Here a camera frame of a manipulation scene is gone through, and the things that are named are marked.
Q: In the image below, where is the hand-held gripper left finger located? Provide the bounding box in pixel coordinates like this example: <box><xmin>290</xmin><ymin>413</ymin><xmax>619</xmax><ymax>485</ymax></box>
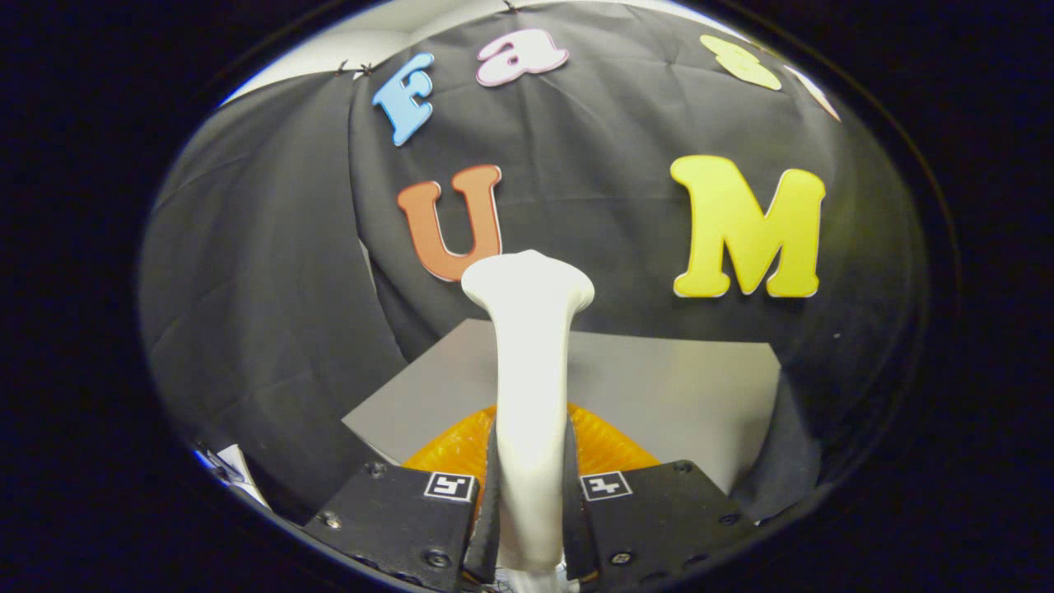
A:
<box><xmin>301</xmin><ymin>404</ymin><xmax>501</xmax><ymax>593</ymax></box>

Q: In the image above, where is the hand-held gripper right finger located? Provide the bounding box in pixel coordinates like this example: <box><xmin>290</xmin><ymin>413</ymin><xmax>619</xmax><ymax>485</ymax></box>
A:
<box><xmin>562</xmin><ymin>402</ymin><xmax>758</xmax><ymax>592</ymax></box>

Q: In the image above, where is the white garment steamer head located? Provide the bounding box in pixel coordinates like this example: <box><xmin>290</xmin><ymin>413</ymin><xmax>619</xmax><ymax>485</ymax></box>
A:
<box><xmin>459</xmin><ymin>250</ymin><xmax>595</xmax><ymax>593</ymax></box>

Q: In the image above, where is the grey cabinet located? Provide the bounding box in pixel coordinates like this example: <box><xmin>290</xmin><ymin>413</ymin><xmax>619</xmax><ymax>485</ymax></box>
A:
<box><xmin>342</xmin><ymin>319</ymin><xmax>783</xmax><ymax>495</ymax></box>

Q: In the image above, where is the white paper sheet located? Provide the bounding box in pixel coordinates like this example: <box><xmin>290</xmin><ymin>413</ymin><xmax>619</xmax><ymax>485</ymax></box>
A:
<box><xmin>194</xmin><ymin>443</ymin><xmax>270</xmax><ymax>510</ymax></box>

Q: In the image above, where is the black backdrop cloth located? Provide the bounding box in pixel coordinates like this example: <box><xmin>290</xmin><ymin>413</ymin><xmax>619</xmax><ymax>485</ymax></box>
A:
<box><xmin>138</xmin><ymin>0</ymin><xmax>929</xmax><ymax>528</ymax></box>

